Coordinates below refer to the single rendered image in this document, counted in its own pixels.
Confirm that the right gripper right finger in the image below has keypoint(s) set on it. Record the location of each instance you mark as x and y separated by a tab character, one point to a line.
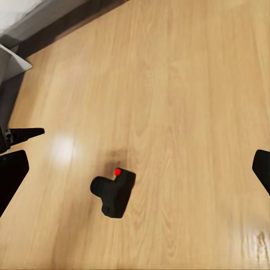
261	167

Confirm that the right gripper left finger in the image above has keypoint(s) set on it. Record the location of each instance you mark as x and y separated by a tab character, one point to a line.
13	169

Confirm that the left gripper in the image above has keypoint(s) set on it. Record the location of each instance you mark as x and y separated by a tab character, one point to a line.
16	135

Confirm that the nightstand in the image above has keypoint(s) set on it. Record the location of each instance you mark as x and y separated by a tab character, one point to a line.
10	64

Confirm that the digital camera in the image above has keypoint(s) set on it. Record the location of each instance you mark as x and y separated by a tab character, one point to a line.
114	193

